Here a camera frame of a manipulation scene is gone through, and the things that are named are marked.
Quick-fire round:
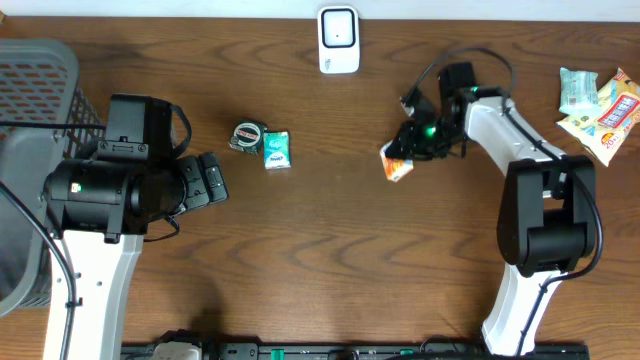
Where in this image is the white barcode scanner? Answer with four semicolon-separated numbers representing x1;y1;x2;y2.
317;5;361;75

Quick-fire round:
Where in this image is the yellow snack bag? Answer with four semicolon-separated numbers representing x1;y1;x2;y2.
557;68;639;166

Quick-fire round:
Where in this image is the round green tape measure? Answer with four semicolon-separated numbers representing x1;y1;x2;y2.
228;120;267;156

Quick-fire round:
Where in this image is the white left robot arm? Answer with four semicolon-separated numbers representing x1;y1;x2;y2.
43;94;229;359

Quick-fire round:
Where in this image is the teal snack packet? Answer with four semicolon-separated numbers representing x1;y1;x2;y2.
559;67;600;116

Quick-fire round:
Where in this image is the grey plastic basket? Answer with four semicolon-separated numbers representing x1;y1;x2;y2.
1;39;104;315

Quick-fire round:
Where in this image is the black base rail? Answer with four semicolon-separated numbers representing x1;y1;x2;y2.
119;340;591;360

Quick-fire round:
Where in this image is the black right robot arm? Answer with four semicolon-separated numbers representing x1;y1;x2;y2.
384;62;603;358

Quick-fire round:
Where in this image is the orange snack packet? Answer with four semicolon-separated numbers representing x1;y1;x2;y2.
379;141;414;182

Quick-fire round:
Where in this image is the small teal tissue pack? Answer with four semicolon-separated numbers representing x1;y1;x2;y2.
263;131;291;170

